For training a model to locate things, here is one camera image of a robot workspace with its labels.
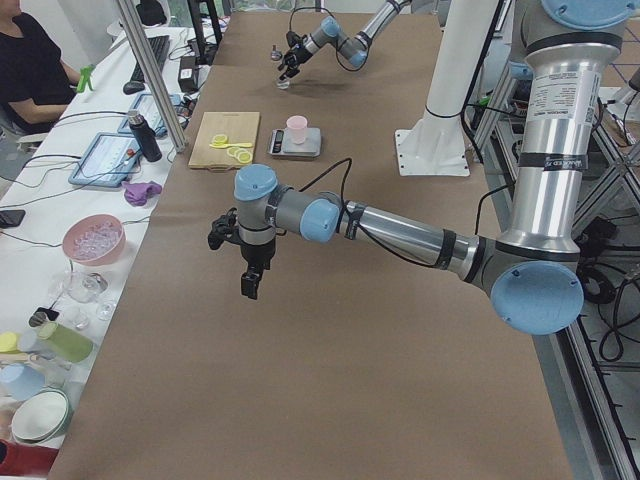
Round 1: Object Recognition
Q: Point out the black computer mouse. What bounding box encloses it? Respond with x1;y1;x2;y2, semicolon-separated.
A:
122;80;146;95

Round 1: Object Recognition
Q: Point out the blue teach pendant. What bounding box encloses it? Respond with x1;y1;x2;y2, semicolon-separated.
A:
68;133;141;188
117;92;182;138

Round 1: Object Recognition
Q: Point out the far blue teach pendant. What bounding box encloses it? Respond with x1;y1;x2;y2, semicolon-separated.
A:
117;92;182;138

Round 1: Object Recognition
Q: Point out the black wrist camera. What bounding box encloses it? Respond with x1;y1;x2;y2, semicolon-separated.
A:
207;207;241;250

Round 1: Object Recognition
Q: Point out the aluminium frame post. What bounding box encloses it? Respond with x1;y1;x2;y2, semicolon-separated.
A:
116;0;186;153

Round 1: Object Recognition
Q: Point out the digital kitchen scale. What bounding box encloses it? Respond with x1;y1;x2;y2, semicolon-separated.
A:
268;127;322;159

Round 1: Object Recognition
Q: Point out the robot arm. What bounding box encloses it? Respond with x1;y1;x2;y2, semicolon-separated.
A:
276;1;411;88
232;1;637;335

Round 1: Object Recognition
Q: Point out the near blue teach pendant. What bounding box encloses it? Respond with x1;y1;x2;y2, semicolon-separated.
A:
68;133;141;188

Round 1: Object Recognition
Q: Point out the bamboo cutting board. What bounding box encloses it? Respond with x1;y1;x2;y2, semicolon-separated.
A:
188;112;260;171

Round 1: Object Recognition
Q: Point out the lemon slice on knife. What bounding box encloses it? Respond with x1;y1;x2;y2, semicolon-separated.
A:
210;134;228;147

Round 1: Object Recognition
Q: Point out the pink plastic cup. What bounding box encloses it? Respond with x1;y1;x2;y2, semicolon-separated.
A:
286;115;308;145

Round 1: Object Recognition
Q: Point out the glass sauce dispenser bottle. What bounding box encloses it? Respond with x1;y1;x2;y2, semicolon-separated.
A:
270;44;290;90

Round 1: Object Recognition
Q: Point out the white camera mast base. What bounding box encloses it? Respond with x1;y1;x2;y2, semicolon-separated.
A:
396;0;500;177

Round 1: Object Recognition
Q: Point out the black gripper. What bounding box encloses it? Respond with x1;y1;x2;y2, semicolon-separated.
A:
240;238;276;300
277;34;314;82

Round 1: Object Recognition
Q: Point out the black smartphone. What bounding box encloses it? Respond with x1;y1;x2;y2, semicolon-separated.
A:
0;209;26;230

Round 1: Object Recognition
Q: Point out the seated person black shirt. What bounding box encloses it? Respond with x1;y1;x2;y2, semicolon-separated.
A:
1;1;80;134

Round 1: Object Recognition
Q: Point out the black keyboard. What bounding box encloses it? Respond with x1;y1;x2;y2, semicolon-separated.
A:
129;35;172;84

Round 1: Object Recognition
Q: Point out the pink bowl with ice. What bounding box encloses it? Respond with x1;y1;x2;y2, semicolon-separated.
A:
62;214;126;266

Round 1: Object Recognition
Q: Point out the light blue cup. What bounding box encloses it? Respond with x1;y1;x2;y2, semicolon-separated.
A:
1;363;46;401

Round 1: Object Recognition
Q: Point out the green tumbler lying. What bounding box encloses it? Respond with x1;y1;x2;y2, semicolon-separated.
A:
37;322;93;363

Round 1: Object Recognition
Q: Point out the purple cloth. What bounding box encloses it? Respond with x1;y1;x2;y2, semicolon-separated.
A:
122;181;162;206

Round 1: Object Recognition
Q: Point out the yellow plastic knife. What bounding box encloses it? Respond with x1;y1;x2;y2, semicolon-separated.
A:
209;142;254;149

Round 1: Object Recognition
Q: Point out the lemon slice near edge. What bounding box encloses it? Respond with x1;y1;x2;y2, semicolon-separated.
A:
235;150;253;164

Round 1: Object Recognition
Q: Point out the middle lemon slice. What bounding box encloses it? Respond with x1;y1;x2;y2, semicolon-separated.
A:
226;147;247;157

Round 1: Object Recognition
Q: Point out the black water bottle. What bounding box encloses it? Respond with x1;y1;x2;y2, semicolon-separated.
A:
127;110;162;162

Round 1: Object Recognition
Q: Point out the white green bowl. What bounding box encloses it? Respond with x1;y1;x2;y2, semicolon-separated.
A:
11;389;73;444

